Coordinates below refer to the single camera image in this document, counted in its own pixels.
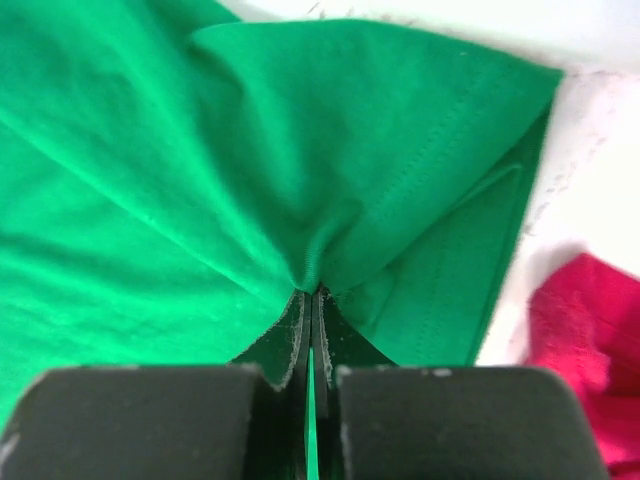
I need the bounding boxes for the red t shirt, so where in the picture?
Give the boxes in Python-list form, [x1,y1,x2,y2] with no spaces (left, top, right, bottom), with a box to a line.
[527,253,639,479]

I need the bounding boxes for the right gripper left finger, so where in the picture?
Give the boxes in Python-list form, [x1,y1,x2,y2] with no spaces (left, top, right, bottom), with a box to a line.
[1,292,308,479]

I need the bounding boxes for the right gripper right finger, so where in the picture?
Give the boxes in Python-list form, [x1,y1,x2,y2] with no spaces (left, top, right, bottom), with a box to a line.
[312,288,608,479]

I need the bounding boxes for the green t shirt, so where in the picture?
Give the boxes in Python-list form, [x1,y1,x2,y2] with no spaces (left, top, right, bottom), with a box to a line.
[1,1,562,479]

